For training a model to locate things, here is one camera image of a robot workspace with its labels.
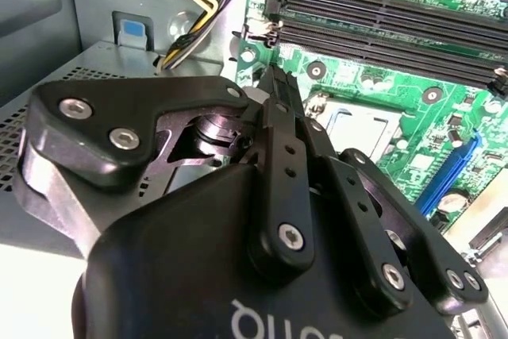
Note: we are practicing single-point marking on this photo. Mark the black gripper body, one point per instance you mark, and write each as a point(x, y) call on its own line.
point(178, 275)

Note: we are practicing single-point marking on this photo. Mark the silver topped CPU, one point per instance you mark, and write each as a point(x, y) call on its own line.
point(361, 134)

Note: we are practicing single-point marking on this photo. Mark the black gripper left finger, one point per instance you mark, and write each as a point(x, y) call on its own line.
point(283, 196)

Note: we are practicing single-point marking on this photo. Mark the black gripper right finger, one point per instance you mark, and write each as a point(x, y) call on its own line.
point(357, 204)

